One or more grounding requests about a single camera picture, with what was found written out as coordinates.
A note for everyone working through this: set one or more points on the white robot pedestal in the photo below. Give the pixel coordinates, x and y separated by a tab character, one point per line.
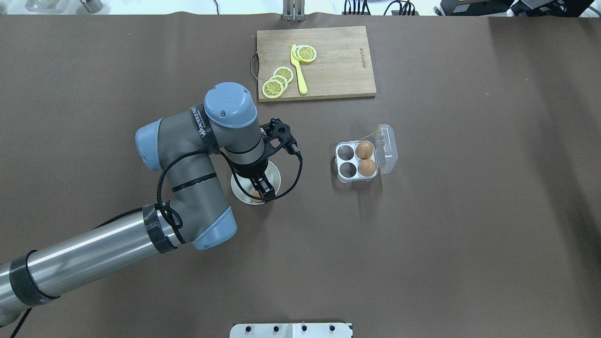
292	330

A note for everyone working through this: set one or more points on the white bowl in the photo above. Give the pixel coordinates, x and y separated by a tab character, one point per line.
240	184

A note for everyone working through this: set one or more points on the clear plastic egg box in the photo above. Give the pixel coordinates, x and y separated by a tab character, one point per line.
385	155

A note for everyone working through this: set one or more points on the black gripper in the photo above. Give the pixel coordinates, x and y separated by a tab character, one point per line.
249	169

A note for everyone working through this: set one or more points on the lemon slice middle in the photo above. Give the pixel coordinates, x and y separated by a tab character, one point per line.
281	79

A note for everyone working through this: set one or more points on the brown egg from bowl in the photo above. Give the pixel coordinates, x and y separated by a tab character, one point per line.
256	197

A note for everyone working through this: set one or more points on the brown egg in box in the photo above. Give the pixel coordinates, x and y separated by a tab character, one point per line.
367	168
364	150

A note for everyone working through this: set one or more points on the aluminium frame post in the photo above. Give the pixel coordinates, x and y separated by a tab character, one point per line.
294	11

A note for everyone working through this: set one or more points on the yellow toy knife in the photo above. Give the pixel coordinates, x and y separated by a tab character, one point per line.
302	86

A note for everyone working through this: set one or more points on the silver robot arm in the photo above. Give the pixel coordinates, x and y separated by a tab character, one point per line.
190	204

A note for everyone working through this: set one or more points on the lemon slice on knife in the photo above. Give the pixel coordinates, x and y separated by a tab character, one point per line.
305	53

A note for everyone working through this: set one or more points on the wooden cutting board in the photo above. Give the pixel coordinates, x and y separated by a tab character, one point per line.
342	68

